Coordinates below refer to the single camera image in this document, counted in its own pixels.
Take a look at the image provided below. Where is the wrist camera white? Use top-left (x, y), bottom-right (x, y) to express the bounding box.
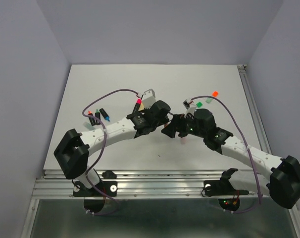
top-left (183, 98), bottom-right (197, 117)
top-left (142, 89), bottom-right (156, 109)

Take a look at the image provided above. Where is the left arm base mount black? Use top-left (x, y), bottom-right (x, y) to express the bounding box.
top-left (72, 170), bottom-right (118, 197)

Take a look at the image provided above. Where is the aluminium right rail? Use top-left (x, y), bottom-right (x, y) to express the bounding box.
top-left (236, 64), bottom-right (279, 174)

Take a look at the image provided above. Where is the pale yellow highlighter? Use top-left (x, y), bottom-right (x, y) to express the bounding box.
top-left (139, 103), bottom-right (145, 111)

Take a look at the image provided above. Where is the black highlighter pink cap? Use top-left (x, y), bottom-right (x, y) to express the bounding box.
top-left (132, 99), bottom-right (142, 114)

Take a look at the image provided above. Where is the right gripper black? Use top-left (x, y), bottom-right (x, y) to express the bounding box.
top-left (160, 112), bottom-right (206, 138)

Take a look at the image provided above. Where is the black highlighter orange tip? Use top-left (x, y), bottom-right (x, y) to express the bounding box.
top-left (88, 111), bottom-right (96, 126)

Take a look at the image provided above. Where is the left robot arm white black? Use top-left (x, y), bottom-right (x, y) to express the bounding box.
top-left (53, 100), bottom-right (171, 195)

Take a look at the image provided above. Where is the pastel green pen cap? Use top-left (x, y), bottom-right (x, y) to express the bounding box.
top-left (206, 98), bottom-right (213, 104)

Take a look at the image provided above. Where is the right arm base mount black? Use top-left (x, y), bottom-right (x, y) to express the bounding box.
top-left (201, 180), bottom-right (249, 197)

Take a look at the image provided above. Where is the aluminium front rail frame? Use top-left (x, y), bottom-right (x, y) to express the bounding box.
top-left (21, 171), bottom-right (300, 238)

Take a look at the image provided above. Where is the orange pen cap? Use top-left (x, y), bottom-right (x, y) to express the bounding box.
top-left (212, 91), bottom-right (219, 97)

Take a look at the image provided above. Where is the black highlighter blue cap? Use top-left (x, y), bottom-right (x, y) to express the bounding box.
top-left (99, 108), bottom-right (110, 121)

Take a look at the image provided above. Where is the pastel green highlighter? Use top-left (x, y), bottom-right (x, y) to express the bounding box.
top-left (83, 121), bottom-right (95, 131)

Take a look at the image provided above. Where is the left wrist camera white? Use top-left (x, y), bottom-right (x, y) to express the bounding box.
top-left (142, 89), bottom-right (156, 109)

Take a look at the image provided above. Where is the black highlighter green cap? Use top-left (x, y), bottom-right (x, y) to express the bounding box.
top-left (95, 109), bottom-right (101, 124)

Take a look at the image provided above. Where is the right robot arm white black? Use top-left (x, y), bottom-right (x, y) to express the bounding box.
top-left (161, 109), bottom-right (300, 209)

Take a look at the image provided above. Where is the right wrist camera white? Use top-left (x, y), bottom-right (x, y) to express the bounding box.
top-left (183, 98), bottom-right (197, 117)

